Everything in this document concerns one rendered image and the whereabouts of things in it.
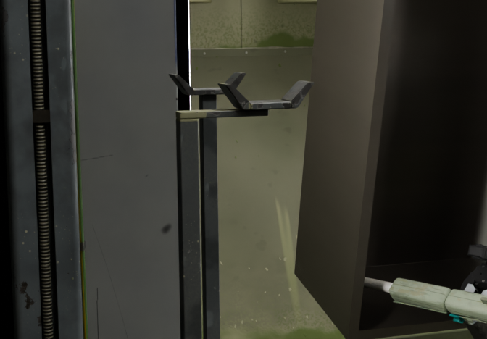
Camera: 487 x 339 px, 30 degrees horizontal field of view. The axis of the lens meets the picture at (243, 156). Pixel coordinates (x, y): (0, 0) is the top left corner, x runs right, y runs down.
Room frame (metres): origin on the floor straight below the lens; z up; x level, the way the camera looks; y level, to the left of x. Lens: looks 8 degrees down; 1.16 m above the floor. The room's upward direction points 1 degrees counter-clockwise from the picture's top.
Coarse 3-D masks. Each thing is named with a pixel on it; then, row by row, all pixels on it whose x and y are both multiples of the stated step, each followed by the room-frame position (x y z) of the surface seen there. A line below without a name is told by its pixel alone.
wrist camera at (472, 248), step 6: (474, 246) 1.95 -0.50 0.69; (480, 246) 1.94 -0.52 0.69; (486, 246) 1.95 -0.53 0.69; (468, 252) 1.96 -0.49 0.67; (474, 252) 1.94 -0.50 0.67; (480, 252) 1.93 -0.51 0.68; (486, 252) 1.93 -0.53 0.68; (474, 258) 1.95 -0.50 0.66; (480, 258) 1.94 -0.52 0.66; (486, 258) 1.93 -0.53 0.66
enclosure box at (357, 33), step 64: (320, 0) 2.15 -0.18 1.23; (384, 0) 1.83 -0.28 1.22; (448, 0) 2.28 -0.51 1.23; (320, 64) 2.15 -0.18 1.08; (384, 64) 1.86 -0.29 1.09; (448, 64) 2.31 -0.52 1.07; (320, 128) 2.14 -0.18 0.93; (384, 128) 2.30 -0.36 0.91; (448, 128) 2.35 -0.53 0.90; (320, 192) 2.14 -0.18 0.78; (384, 192) 2.34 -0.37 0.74; (448, 192) 2.40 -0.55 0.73; (320, 256) 2.14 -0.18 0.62; (384, 256) 2.38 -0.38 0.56; (448, 256) 2.44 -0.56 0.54; (384, 320) 2.09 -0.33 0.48; (448, 320) 2.10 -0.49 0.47
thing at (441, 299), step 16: (384, 288) 2.06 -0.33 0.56; (400, 288) 2.02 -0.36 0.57; (416, 288) 1.99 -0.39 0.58; (432, 288) 1.97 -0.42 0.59; (448, 288) 1.95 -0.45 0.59; (416, 304) 1.99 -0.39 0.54; (432, 304) 1.95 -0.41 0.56; (448, 304) 1.91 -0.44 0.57; (464, 304) 1.89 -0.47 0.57; (480, 304) 1.86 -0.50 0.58; (480, 320) 1.88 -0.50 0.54; (480, 336) 1.94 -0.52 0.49
